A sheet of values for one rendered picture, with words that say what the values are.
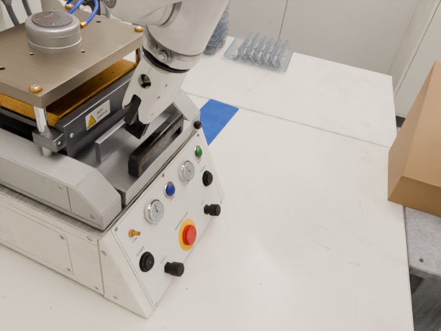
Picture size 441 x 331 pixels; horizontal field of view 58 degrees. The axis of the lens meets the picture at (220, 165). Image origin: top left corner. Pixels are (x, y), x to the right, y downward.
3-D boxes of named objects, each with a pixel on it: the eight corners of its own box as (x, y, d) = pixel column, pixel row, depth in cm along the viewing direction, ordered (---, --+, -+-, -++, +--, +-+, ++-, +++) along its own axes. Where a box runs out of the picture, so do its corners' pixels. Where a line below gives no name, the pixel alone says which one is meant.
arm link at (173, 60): (186, 66, 51) (177, 83, 53) (214, 42, 57) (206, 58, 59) (132, 27, 51) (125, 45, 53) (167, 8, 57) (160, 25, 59)
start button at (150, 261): (141, 273, 67) (134, 261, 66) (149, 261, 69) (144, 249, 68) (148, 274, 66) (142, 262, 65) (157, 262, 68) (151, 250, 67)
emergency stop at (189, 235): (183, 249, 78) (176, 234, 76) (192, 234, 81) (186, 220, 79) (189, 249, 77) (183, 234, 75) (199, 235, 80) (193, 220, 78)
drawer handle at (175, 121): (127, 174, 63) (126, 154, 61) (173, 127, 74) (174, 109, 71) (138, 178, 63) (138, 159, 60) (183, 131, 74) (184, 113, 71)
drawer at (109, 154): (-19, 146, 69) (-32, 108, 64) (67, 91, 85) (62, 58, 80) (126, 209, 63) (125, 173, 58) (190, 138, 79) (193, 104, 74)
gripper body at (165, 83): (175, 77, 52) (149, 133, 59) (209, 50, 59) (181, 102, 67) (128, 43, 52) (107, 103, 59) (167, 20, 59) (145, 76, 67)
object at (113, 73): (-24, 102, 64) (-42, 46, 58) (69, 53, 80) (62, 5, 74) (63, 138, 60) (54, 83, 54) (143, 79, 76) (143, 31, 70)
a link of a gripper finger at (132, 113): (124, 123, 57) (133, 126, 63) (155, 79, 57) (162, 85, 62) (117, 119, 57) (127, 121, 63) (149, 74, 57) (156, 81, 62)
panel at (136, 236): (153, 310, 69) (109, 229, 60) (222, 201, 91) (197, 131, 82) (163, 312, 69) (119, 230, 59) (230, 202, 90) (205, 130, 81)
